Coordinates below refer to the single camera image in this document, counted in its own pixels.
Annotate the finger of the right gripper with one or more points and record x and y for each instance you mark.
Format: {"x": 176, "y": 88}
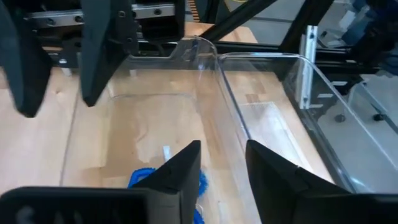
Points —
{"x": 105, "y": 46}
{"x": 25, "y": 68}

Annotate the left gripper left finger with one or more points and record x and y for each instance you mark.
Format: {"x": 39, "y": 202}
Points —
{"x": 174, "y": 186}

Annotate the clear plastic bin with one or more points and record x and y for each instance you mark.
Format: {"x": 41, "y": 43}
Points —
{"x": 270, "y": 124}
{"x": 149, "y": 118}

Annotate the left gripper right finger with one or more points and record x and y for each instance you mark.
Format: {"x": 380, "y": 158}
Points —
{"x": 280, "y": 193}

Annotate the black aluminium table frame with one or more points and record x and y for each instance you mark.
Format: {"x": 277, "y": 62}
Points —
{"x": 236, "y": 18}

